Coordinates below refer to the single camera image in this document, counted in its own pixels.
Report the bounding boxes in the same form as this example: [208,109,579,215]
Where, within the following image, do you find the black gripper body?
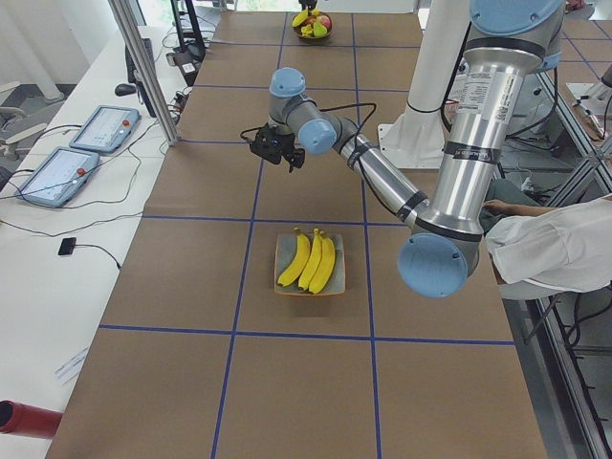
[298,0,317,11]
[279,134,305,169]

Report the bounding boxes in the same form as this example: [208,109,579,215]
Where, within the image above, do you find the yellow banana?
[292,8,320,28]
[297,228,322,291]
[277,228,311,287]
[308,232,336,295]

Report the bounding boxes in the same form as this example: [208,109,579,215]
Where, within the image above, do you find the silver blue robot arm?
[268,1,564,297]

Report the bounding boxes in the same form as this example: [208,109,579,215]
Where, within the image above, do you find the brown woven fruit basket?
[294,24,332,44]

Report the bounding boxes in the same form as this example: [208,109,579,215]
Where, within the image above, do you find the square grey orange-rimmed plate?
[273,233,346,296]

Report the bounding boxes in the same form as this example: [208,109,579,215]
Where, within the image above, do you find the red apple front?
[317,14,332,31]

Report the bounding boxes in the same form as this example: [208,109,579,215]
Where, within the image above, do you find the black computer mouse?
[115,83,137,97]

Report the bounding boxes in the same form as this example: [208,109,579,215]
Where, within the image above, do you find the far blue teach pendant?
[69,105,141,154]

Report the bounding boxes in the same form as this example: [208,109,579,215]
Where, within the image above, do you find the blue teach pendant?
[69,105,141,154]
[13,147,99,208]

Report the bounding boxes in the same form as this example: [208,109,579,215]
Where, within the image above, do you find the brown paper table cover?
[48,12,546,458]

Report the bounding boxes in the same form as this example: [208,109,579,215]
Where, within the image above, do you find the small black box device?
[57,237,77,256]

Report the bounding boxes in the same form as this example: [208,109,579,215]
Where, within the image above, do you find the near blue teach pendant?
[13,147,99,208]

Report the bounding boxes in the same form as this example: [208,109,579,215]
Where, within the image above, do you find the person in white shirt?
[479,179,611,300]

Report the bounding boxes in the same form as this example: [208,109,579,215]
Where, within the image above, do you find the red cylinder bottle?
[1,400,63,439]

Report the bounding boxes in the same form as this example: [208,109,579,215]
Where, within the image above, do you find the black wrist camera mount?
[248,124,288,164]

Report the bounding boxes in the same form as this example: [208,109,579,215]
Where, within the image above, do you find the black robot cable left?
[238,100,379,159]

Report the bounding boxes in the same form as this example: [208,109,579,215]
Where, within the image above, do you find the aluminium frame post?
[108,0,179,145]

